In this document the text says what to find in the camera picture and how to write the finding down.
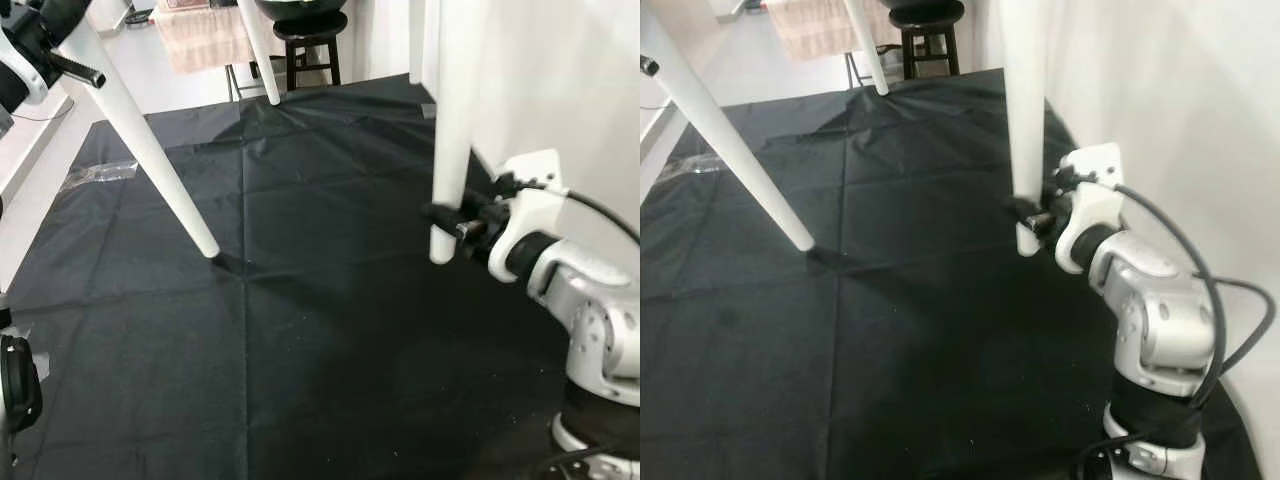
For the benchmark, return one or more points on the black round stool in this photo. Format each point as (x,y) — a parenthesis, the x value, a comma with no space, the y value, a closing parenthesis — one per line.
(930,18)
(310,25)

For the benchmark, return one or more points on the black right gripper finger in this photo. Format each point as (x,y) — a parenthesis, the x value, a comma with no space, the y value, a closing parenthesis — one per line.
(445,215)
(1020,207)

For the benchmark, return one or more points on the clear plastic sheet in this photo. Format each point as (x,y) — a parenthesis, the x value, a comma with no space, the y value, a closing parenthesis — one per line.
(690,165)
(100,172)

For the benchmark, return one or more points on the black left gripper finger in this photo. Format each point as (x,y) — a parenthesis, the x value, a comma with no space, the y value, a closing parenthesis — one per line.
(68,15)

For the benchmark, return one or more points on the black tablecloth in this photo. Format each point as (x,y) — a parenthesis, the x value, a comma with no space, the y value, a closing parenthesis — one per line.
(900,330)
(300,330)

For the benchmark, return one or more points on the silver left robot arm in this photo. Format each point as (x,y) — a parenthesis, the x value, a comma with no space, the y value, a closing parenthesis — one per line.
(20,385)

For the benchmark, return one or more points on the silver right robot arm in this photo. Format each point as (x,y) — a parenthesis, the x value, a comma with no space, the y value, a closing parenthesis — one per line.
(590,320)
(1150,320)

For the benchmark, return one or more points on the beige cloth covered table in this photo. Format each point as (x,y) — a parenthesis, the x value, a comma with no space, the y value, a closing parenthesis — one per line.
(205,40)
(815,30)

